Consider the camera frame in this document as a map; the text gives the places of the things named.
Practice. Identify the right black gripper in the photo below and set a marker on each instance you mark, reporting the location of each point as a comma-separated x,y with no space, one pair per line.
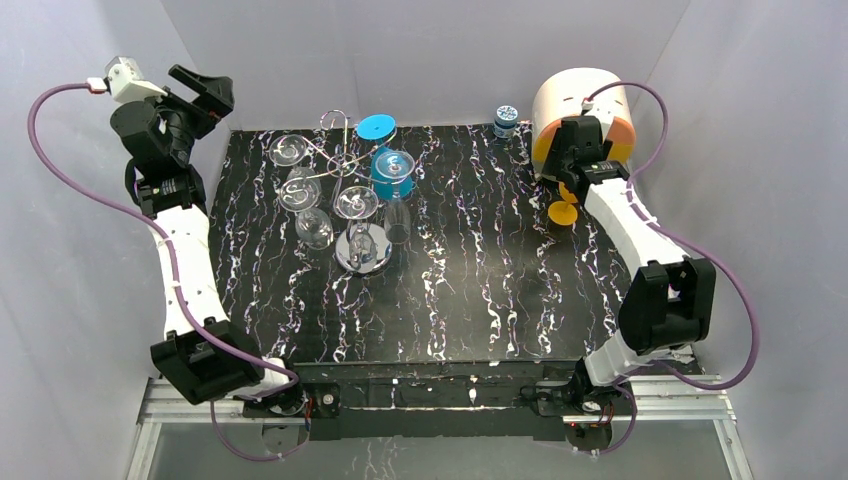
574,142

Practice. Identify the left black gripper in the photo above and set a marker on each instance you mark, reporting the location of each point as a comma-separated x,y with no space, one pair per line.
201,100

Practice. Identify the orange plastic goblet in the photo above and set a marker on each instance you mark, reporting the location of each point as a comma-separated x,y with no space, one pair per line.
564,211

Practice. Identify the clear wine glass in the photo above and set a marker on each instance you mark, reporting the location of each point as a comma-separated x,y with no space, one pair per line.
287,152
301,196
356,248

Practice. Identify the blue plastic wine glass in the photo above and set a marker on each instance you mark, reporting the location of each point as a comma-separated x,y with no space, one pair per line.
378,128

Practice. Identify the clear wine glass front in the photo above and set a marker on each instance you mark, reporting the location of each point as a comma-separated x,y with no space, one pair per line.
356,248

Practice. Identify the clear champagne flute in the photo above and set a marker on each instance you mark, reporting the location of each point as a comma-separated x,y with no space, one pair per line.
396,199

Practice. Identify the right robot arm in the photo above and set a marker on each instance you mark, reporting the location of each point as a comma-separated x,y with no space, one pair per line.
669,301

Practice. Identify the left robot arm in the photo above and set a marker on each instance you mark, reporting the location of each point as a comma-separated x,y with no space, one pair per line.
204,355

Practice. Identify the chrome wine glass rack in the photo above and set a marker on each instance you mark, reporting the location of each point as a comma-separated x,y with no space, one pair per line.
349,167

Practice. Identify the white orange cylindrical appliance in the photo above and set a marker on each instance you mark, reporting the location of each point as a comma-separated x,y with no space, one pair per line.
561,96

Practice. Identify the small blue lidded jar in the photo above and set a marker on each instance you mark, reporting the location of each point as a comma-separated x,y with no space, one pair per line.
505,121

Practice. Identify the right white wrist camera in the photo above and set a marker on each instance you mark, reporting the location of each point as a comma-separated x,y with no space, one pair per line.
603,110

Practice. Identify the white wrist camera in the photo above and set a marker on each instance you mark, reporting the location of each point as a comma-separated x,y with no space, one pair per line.
603,110
124,82

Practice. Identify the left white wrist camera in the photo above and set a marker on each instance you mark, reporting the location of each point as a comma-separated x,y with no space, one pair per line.
124,82

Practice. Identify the aluminium rail frame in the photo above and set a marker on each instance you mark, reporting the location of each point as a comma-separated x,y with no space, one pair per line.
453,399

